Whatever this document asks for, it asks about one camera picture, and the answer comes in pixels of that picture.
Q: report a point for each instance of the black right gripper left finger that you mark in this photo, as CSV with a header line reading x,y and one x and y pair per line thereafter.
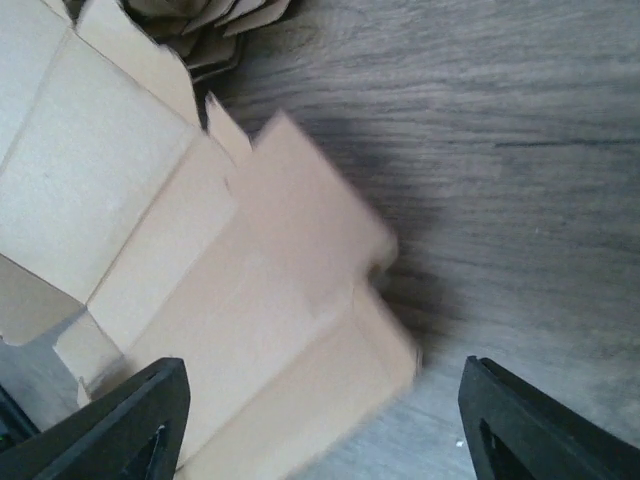
x,y
133,432

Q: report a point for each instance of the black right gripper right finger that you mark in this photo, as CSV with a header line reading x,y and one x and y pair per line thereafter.
x,y
515,431

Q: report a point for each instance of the brown cardboard box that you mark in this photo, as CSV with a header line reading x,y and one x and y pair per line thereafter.
x,y
157,237

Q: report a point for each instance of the stack of flat cardboard blanks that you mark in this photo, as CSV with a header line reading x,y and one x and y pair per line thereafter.
x,y
165,44

